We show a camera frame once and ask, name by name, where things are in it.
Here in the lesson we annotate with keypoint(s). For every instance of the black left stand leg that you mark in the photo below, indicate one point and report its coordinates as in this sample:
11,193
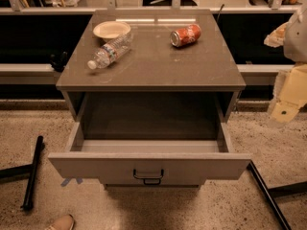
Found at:
28,172

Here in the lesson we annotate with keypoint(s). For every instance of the clear plastic water bottle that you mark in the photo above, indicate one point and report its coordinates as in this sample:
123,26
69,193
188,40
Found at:
110,52

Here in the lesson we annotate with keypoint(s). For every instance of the black bottom drawer handle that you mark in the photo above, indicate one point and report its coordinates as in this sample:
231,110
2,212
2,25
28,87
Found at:
151,182

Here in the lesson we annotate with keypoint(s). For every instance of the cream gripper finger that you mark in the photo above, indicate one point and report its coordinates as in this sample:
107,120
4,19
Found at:
276,37
289,95

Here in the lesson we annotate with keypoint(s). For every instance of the black right stand leg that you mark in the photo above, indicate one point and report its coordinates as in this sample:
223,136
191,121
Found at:
271,194

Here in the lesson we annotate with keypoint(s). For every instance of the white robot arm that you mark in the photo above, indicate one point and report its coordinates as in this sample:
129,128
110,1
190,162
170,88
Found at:
295,40

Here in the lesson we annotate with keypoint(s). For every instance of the black stand leg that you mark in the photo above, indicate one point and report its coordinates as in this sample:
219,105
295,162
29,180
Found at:
28,172
271,194

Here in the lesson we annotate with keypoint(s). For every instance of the black top drawer handle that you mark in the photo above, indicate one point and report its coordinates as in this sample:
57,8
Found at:
145,177

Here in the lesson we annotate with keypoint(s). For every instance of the beige shoe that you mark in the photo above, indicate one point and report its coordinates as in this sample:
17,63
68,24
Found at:
63,223

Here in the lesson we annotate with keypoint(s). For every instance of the black drawer handle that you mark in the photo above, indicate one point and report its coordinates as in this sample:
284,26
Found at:
151,182
145,177

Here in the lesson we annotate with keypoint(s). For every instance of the orange soda can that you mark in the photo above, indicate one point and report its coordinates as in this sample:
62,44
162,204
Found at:
184,36

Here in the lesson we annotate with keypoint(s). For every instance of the black antenna rod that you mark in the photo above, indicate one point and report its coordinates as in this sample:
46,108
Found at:
219,13

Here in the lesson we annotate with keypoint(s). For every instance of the grey drawer cabinet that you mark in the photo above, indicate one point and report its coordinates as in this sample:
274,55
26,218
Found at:
153,64

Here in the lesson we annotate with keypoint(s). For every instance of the grey top drawer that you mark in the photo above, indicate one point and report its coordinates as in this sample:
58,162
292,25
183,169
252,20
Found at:
182,133

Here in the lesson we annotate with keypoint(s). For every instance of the black clamp on rail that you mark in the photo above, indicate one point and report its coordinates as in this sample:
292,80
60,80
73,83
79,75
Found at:
58,62

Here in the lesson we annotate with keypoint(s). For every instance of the white paper bowl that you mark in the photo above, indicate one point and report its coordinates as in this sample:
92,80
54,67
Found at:
111,29

